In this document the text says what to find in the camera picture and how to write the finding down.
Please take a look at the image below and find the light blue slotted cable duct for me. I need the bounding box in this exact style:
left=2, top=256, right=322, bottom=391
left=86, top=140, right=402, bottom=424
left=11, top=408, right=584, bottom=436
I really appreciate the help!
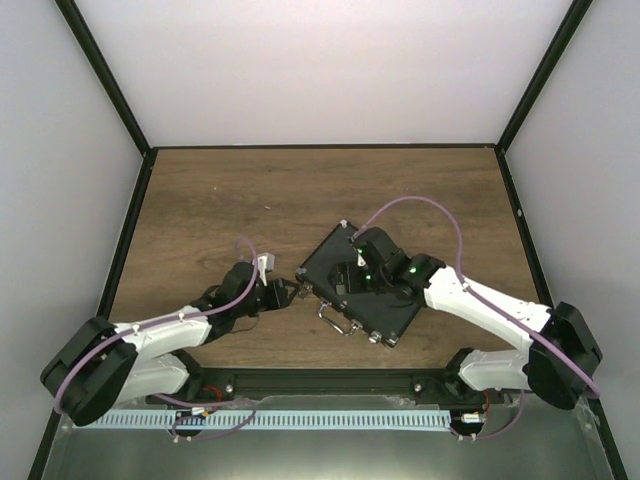
left=90, top=410, right=451, bottom=432

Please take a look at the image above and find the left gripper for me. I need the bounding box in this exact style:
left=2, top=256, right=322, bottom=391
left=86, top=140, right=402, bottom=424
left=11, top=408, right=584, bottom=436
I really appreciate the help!
left=235, top=279, right=301, bottom=319

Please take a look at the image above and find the purple cable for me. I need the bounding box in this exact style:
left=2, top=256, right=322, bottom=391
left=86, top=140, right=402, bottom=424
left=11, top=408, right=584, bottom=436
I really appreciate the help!
left=53, top=237, right=261, bottom=415
left=352, top=195, right=600, bottom=441

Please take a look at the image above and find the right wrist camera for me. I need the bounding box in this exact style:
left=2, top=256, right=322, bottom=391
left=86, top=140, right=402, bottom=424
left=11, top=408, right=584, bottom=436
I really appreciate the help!
left=355, top=248, right=367, bottom=268

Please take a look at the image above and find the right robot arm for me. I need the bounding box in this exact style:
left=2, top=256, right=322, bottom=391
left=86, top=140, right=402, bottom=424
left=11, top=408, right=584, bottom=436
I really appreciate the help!
left=329, top=227, right=602, bottom=410

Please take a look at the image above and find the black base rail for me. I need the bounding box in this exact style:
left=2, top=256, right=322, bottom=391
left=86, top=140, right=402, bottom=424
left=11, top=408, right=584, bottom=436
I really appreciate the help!
left=173, top=368, right=501, bottom=406

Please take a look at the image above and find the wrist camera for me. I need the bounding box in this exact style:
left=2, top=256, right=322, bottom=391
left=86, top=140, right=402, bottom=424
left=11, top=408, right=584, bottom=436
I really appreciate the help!
left=255, top=252, right=275, bottom=286
left=355, top=248, right=367, bottom=268

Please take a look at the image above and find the black poker case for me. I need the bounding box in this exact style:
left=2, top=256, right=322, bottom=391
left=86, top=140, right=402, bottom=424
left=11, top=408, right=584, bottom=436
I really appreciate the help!
left=296, top=220, right=421, bottom=348

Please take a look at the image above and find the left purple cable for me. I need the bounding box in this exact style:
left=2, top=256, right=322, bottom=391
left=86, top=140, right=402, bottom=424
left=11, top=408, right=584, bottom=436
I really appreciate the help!
left=53, top=237, right=261, bottom=415

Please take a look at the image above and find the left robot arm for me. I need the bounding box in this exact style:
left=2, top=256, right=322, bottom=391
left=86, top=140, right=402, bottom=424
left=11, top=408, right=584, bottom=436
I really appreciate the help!
left=40, top=261, right=300, bottom=426

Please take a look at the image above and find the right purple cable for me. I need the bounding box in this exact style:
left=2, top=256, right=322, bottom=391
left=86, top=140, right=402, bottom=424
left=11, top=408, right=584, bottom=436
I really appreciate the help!
left=352, top=195, right=600, bottom=441

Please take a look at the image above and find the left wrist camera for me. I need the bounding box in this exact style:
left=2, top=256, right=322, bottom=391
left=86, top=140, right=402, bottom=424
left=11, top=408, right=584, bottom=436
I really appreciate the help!
left=255, top=252, right=275, bottom=286

